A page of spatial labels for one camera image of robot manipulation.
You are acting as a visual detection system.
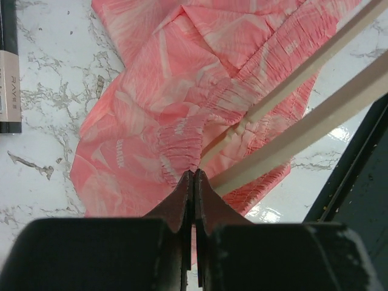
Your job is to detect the beige plastic hanger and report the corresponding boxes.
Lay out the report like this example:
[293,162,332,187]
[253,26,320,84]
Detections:
[200,1,387,196]

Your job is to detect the grey book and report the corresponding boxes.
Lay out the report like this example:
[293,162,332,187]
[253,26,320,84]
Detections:
[1,1,22,135]

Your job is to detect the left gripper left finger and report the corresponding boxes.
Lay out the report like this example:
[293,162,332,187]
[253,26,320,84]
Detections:
[1,171,193,290]

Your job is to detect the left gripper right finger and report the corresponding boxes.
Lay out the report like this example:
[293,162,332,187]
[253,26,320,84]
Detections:
[193,170,383,290]

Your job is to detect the pink patterned shorts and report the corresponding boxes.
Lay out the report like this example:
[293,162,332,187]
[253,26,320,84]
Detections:
[70,1,358,216]

